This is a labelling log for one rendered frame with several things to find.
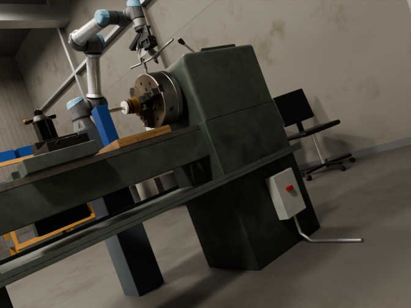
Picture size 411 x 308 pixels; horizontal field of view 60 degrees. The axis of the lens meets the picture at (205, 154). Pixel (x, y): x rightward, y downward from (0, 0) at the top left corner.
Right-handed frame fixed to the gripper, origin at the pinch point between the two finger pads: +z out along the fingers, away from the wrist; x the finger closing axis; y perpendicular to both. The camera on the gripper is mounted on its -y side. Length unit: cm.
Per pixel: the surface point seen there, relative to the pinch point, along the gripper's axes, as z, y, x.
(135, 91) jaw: 11.7, -11.0, -5.0
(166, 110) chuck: 27.8, 8.0, -8.3
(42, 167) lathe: 38, -6, -79
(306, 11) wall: -52, 27, 298
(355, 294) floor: 118, 87, -34
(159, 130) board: 36.9, 10.1, -21.0
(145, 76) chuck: 6.4, -0.5, -5.9
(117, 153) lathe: 42, 1, -45
